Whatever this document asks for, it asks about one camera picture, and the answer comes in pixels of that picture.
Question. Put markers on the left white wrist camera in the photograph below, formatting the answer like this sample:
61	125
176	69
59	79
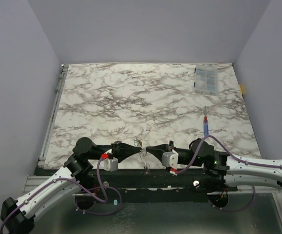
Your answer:
110	164

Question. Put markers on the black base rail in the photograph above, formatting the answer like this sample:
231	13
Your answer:
137	186

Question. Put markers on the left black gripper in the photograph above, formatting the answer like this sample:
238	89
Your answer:
122	151

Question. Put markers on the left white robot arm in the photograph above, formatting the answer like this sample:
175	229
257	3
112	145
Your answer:
18	215

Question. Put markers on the clear plastic organizer box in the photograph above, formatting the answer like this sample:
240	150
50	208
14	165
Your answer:
206	79

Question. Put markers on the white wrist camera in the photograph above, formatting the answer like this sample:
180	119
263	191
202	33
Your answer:
170	160
110	164

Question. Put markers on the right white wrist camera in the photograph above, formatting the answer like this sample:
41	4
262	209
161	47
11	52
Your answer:
170	160

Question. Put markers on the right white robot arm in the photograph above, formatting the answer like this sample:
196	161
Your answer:
223	169

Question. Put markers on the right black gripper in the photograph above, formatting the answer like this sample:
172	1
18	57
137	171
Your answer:
170	149

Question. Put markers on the blue red screwdriver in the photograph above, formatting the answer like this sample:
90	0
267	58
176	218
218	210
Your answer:
205	122

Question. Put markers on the aluminium side rail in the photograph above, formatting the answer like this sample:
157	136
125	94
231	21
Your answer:
46	142

